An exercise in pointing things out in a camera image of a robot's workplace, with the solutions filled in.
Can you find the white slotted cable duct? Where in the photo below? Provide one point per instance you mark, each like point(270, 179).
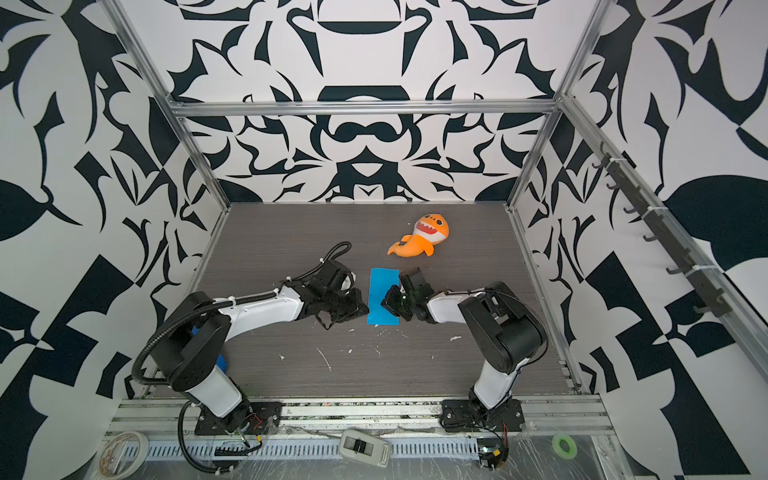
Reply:
point(328, 449)

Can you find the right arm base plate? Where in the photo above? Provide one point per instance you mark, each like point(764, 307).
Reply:
point(463, 415)

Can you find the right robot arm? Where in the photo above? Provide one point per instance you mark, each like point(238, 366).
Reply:
point(507, 332)

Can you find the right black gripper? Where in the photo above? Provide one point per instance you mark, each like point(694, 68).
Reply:
point(391, 302)

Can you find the green tape roll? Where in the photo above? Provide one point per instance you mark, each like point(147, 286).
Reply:
point(564, 446)

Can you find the blue round cloth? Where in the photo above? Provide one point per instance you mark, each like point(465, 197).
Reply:
point(221, 361)

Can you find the small black electronics board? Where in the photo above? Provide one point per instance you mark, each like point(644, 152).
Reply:
point(492, 453)

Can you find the orange shark plush toy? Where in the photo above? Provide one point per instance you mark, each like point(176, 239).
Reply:
point(429, 231)

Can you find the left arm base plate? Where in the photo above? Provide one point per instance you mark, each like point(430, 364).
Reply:
point(249, 418)

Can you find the grey switch box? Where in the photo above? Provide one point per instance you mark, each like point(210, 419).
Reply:
point(363, 448)

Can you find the blue square paper sheet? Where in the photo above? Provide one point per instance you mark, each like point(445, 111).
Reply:
point(381, 281)

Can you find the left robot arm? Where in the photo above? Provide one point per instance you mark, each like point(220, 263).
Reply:
point(183, 352)

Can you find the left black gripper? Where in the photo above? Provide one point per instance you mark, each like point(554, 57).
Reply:
point(358, 307)

